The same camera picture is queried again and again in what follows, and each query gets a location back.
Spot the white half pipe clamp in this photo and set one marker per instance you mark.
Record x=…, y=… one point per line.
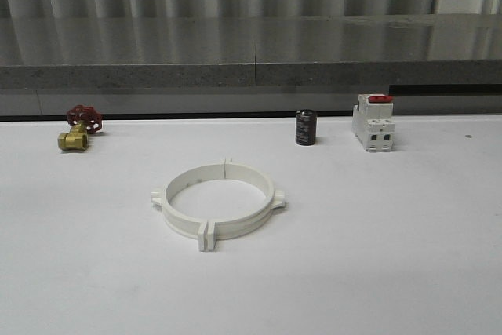
x=233, y=227
x=174, y=217

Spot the black cylindrical capacitor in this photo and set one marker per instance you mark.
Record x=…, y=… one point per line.
x=306, y=126

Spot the grey stone counter ledge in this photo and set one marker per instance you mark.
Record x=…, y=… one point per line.
x=140, y=67

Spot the brass valve red handwheel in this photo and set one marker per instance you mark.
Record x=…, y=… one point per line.
x=84, y=120

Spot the white circuit breaker red switch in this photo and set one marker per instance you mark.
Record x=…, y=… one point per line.
x=372, y=121

